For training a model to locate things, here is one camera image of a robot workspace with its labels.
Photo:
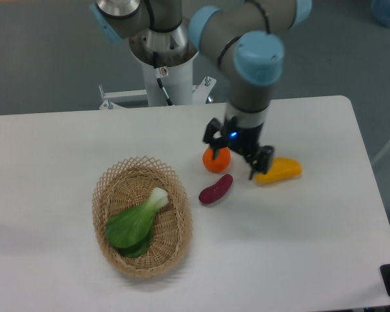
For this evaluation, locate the woven wicker basket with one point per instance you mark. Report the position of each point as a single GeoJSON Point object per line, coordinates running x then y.
{"type": "Point", "coordinates": [127, 184]}

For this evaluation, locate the green bok choy vegetable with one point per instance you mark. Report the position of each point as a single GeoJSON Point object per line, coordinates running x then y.
{"type": "Point", "coordinates": [132, 230]}

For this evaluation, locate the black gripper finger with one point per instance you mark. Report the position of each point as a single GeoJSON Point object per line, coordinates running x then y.
{"type": "Point", "coordinates": [215, 143]}
{"type": "Point", "coordinates": [261, 161]}

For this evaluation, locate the yellow mango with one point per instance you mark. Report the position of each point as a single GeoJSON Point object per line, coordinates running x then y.
{"type": "Point", "coordinates": [283, 168]}

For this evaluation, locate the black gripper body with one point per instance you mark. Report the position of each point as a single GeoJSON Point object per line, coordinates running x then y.
{"type": "Point", "coordinates": [242, 140]}

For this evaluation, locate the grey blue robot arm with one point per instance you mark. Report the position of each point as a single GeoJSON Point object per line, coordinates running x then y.
{"type": "Point", "coordinates": [243, 44]}

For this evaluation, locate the blue plastic bag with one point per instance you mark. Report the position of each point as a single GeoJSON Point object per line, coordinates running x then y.
{"type": "Point", "coordinates": [380, 10]}

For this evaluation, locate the purple sweet potato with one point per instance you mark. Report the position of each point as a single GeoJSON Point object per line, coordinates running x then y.
{"type": "Point", "coordinates": [215, 192]}

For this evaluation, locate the orange tangerine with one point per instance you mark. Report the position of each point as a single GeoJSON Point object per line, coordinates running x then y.
{"type": "Point", "coordinates": [218, 164]}

